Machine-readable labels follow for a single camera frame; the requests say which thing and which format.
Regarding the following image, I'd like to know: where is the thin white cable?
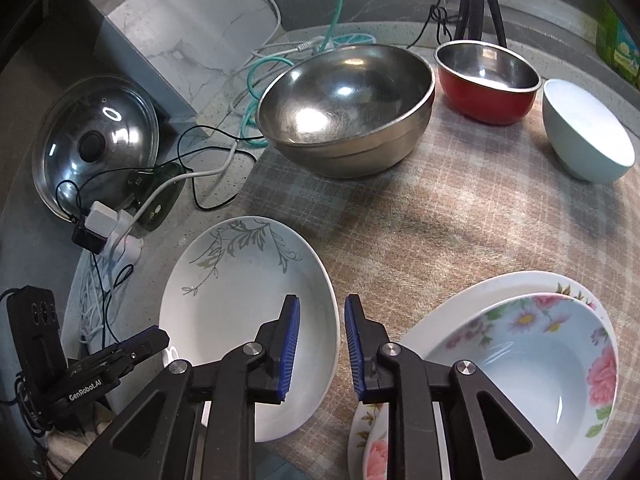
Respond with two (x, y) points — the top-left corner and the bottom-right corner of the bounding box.
(222, 0), (326, 58)

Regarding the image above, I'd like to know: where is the pale blue ceramic bowl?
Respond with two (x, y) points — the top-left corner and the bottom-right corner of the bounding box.
(542, 78), (636, 184)

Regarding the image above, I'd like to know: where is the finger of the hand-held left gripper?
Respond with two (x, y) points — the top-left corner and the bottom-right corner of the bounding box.
(65, 327), (171, 381)

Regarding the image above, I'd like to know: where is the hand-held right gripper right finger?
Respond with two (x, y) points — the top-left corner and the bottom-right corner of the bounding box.
(344, 294), (581, 480)

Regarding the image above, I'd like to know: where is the white leaf print plate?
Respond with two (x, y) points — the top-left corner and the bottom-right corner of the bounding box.
(158, 216), (341, 443)

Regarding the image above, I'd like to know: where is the small deep floral plate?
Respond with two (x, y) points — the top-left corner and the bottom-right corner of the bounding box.
(362, 292), (619, 480)

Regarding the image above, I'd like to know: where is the thick white cable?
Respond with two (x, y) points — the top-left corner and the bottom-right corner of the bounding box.
(107, 142), (238, 261)

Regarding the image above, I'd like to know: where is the black power adapter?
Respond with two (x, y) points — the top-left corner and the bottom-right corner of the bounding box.
(71, 215), (108, 253)

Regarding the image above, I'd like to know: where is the glass pot lid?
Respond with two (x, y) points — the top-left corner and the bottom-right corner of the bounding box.
(31, 74), (160, 223)

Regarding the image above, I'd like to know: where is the white power strip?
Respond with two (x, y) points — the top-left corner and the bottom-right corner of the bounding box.
(107, 210), (146, 267)

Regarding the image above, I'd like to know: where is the green dish soap bottle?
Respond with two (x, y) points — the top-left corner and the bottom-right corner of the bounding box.
(595, 0), (640, 86)

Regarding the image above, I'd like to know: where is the white power adapter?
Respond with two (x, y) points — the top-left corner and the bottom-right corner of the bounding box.
(85, 201), (121, 246)

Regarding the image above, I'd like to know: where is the large pink floral plate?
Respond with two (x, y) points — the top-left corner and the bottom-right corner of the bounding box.
(348, 270), (621, 480)

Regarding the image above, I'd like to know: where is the large stainless steel bowl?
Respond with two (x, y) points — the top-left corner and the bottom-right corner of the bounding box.
(256, 44), (436, 179)

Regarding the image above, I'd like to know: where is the teal round power strip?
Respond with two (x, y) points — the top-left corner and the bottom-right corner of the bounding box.
(320, 32), (377, 53)

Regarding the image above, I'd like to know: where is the person's left hand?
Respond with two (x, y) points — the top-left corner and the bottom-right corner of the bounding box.
(45, 400), (118, 466)

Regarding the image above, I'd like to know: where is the beige plaid cloth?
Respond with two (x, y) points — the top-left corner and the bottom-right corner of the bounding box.
(232, 100), (640, 480)

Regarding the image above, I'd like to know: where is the red steel bowl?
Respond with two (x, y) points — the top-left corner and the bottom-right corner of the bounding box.
(434, 40), (542, 126)

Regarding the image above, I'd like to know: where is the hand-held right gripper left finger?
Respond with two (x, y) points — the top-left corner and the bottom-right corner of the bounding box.
(60, 294), (302, 480)

